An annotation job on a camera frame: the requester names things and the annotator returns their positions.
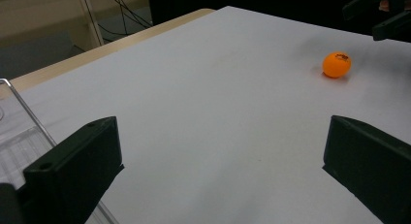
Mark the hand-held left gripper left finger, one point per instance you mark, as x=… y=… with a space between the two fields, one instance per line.
x=74 y=166

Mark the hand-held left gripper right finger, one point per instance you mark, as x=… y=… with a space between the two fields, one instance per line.
x=371 y=166

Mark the clear plastic tray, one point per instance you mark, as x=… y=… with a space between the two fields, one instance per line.
x=19 y=146

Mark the orange ping pong ball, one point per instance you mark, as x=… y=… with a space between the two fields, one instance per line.
x=336 y=65

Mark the beige wooden shelf unit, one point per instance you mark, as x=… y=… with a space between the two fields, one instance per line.
x=38 y=17

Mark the white board sheet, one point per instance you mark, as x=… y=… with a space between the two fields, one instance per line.
x=210 y=88

